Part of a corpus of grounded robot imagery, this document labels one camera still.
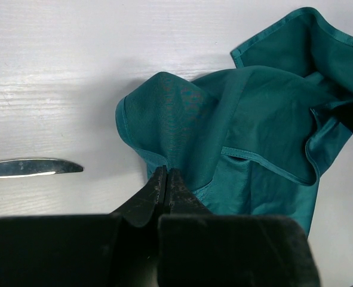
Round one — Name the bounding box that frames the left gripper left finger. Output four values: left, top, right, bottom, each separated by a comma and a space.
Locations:
112, 166, 167, 227

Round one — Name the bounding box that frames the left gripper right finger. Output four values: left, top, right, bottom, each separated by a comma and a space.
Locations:
164, 169, 211, 215

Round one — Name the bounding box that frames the teal cloth napkin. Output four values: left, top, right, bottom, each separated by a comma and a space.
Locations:
115, 7, 353, 231

